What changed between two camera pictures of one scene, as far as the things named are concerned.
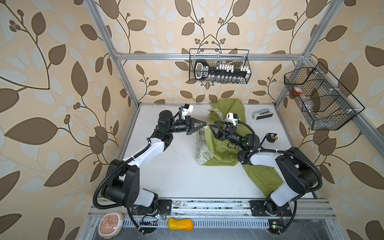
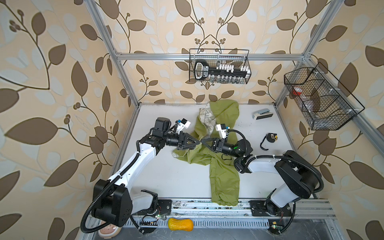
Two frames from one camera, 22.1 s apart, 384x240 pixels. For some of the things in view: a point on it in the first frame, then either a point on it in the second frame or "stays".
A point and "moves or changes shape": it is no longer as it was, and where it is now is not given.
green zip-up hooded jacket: [212, 150] moves or changes shape
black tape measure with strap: [271, 137] stays
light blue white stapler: [262, 114] stays
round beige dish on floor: [110, 225] stays
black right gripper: [229, 132] -> [218, 145]
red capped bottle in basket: [297, 90] stays
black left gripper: [190, 121] -> [183, 145]
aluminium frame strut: [93, 9] stays
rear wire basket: [216, 65] stays
